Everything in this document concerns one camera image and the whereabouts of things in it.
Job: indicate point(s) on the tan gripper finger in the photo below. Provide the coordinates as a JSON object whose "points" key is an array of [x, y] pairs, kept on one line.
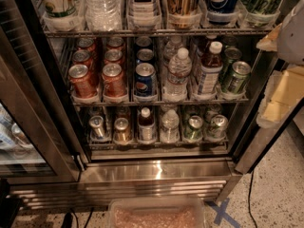
{"points": [[269, 42], [284, 90]]}

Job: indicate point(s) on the clear water bottle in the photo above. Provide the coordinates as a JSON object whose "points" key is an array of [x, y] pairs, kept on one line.
{"points": [[177, 76], [171, 49], [103, 15], [170, 127]]}

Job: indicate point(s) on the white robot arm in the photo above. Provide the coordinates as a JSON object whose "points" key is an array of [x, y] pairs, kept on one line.
{"points": [[290, 42]]}

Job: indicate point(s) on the front iced tea bottle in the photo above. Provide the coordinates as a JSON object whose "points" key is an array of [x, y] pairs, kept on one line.
{"points": [[210, 66]]}

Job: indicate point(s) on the iced tea bottle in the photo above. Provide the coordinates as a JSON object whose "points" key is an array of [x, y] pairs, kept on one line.
{"points": [[203, 43], [146, 123], [210, 66]]}

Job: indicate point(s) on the rear iced tea bottle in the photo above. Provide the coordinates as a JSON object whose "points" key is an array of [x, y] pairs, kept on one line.
{"points": [[203, 43]]}

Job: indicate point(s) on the top white label bottle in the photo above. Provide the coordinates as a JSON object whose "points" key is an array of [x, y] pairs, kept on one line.
{"points": [[144, 14]]}

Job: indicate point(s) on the bottom iced tea bottle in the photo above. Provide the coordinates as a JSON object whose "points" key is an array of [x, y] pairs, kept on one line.
{"points": [[146, 123]]}

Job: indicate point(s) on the stainless steel fridge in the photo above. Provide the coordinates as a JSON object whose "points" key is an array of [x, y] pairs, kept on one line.
{"points": [[108, 170]]}

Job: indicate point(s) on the left glass fridge door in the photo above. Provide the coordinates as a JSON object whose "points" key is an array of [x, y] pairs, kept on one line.
{"points": [[21, 99]]}

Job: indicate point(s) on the middle green soda can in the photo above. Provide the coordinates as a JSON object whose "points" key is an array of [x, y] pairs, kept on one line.
{"points": [[229, 56]]}

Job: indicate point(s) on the green soda can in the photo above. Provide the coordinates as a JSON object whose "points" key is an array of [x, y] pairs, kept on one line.
{"points": [[236, 78], [229, 41], [229, 56]]}

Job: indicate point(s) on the rear green soda can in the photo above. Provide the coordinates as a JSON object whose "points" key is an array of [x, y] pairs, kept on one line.
{"points": [[229, 41]]}

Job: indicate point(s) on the front green soda can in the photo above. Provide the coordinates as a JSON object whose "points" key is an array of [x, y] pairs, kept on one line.
{"points": [[236, 78]]}

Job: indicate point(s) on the bottom green can right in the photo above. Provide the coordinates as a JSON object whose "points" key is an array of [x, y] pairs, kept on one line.
{"points": [[217, 128]]}

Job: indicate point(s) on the top gold black can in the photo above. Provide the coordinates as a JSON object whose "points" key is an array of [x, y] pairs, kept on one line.
{"points": [[183, 14]]}

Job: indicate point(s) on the bottom green can left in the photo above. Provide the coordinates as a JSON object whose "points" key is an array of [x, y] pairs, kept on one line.
{"points": [[193, 128]]}

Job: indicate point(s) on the rear blue Pepsi can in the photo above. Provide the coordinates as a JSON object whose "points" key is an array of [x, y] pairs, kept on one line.
{"points": [[144, 42]]}

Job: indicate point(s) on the middle blue Pepsi can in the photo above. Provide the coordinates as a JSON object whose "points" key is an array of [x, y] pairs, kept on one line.
{"points": [[145, 55]]}

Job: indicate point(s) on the front blue Pepsi can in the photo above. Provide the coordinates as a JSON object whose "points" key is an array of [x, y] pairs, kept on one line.
{"points": [[145, 80]]}

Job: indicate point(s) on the blue tape cross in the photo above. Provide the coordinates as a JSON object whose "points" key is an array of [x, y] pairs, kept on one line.
{"points": [[221, 214]]}

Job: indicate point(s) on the rear red soda can right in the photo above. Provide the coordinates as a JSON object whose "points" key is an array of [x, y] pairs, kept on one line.
{"points": [[115, 43]]}

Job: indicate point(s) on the red soda can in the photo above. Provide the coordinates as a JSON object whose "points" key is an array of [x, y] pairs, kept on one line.
{"points": [[86, 43], [83, 57], [114, 56], [83, 80], [114, 83], [115, 43]]}

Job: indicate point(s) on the middle red soda can right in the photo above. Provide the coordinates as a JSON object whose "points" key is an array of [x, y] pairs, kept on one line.
{"points": [[114, 56]]}

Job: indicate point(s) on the front red soda can right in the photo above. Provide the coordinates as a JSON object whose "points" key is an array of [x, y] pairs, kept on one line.
{"points": [[114, 83]]}

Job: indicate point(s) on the bottom gold can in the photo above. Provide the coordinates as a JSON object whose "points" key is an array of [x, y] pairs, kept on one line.
{"points": [[122, 132]]}

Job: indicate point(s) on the rear red soda can left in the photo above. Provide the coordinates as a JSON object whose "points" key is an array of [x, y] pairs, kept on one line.
{"points": [[86, 43]]}

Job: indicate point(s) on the middle red soda can left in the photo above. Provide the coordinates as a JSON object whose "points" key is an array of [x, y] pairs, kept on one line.
{"points": [[83, 57]]}

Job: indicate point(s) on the front red soda can left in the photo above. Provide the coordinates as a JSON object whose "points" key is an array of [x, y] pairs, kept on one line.
{"points": [[83, 80]]}

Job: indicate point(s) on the bottom silver can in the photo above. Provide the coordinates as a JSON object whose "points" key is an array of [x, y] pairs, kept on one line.
{"points": [[97, 124]]}

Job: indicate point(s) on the clear plastic bin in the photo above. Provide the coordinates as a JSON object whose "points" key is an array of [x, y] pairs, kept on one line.
{"points": [[157, 212]]}

